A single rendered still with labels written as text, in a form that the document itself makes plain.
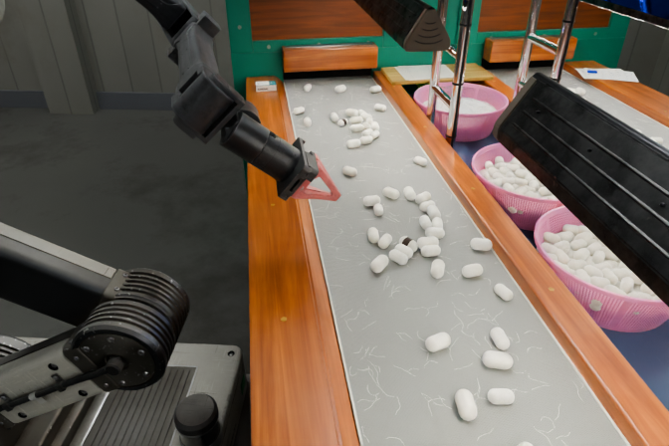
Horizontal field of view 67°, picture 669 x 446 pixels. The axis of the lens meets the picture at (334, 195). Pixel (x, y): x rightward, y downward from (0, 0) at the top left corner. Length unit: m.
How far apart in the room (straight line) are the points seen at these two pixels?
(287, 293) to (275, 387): 0.17
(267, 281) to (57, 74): 3.12
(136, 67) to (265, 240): 2.86
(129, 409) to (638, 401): 0.80
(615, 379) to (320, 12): 1.30
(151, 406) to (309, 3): 1.19
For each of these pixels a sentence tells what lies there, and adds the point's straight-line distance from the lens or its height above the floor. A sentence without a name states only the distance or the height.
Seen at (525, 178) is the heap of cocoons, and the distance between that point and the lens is 1.18.
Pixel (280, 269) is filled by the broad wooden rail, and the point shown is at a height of 0.77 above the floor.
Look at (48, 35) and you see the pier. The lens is 3.71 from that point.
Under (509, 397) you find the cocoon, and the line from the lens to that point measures 0.68.
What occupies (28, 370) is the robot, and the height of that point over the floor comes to 0.71.
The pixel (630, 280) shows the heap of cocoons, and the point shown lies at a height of 0.74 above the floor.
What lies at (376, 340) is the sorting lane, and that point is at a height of 0.74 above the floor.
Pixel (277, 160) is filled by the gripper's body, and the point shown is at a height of 0.94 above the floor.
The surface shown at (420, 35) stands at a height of 1.07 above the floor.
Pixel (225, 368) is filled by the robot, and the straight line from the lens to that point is 1.06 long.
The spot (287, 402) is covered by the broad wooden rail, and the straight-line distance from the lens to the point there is 0.63.
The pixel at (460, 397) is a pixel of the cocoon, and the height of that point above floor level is 0.76.
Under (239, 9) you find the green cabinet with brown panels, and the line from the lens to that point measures 1.64.
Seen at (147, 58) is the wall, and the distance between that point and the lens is 3.59.
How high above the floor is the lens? 1.27
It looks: 31 degrees down
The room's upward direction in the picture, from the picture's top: straight up
